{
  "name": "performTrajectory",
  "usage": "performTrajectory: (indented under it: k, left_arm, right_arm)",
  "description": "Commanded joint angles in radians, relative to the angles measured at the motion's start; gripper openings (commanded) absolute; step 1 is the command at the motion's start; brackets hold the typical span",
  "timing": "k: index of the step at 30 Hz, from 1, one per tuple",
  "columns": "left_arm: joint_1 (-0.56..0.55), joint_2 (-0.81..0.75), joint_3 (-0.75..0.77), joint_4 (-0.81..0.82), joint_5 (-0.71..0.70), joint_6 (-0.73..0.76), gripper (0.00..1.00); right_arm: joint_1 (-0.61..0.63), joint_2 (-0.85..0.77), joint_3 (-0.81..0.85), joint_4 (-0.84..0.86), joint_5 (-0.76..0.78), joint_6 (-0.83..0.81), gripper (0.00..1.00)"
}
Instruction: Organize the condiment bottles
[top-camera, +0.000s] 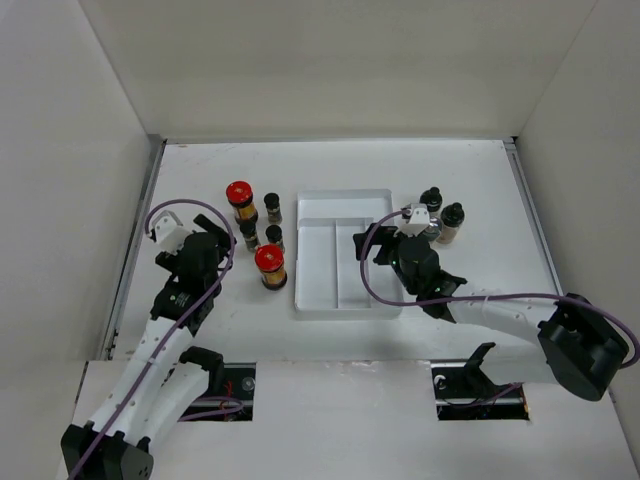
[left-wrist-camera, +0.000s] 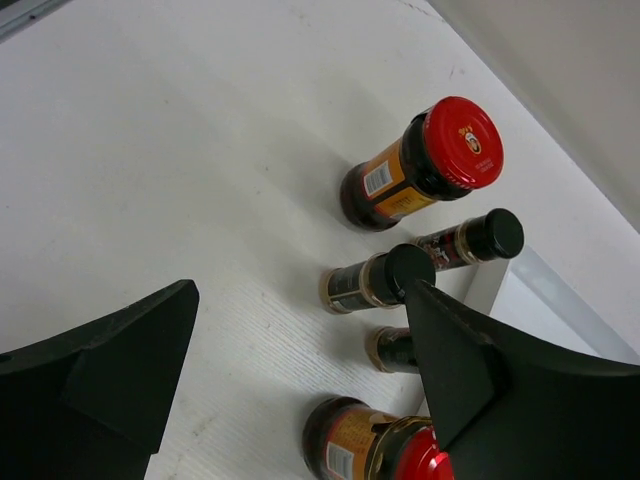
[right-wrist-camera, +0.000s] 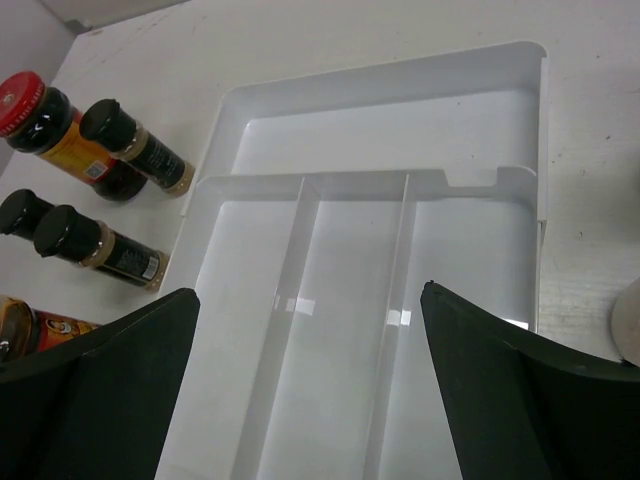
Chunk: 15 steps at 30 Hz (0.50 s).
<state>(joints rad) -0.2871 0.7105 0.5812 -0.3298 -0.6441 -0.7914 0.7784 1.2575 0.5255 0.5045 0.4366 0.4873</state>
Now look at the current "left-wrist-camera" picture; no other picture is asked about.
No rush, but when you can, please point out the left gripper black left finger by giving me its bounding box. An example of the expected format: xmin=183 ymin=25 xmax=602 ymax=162
xmin=1 ymin=280 xmax=199 ymax=479

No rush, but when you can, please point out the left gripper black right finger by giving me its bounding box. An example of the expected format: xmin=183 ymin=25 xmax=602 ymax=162
xmin=404 ymin=280 xmax=639 ymax=479

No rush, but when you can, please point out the black-label spice bottle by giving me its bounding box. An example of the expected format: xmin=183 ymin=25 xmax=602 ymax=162
xmin=365 ymin=326 xmax=419 ymax=374
xmin=319 ymin=243 xmax=436 ymax=315

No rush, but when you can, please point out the red-lid sauce jar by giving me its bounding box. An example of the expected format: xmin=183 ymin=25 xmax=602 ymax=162
xmin=301 ymin=396 xmax=454 ymax=480
xmin=340 ymin=96 xmax=504 ymax=232

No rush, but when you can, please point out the red-label black-cap spice bottle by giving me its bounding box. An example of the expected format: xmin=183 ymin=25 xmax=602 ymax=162
xmin=411 ymin=208 xmax=525 ymax=271

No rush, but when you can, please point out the white divided organizer tray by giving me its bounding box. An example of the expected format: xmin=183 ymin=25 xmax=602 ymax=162
xmin=464 ymin=246 xmax=639 ymax=365

